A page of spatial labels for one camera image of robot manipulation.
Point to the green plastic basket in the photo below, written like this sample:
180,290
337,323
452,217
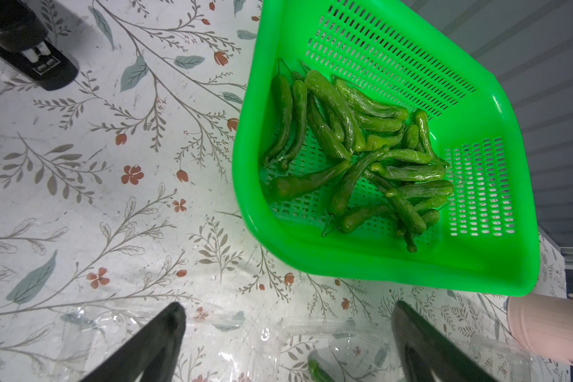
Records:
487,238

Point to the clear pepper container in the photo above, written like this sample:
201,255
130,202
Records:
214,347

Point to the pink pen cup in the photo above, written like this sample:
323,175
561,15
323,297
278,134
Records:
543,325

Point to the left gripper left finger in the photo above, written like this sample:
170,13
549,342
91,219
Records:
150,355

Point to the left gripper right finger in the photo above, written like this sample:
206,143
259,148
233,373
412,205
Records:
425,354

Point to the green pepper long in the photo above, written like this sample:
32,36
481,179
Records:
328,94

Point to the black stapler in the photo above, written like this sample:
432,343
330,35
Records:
25,46

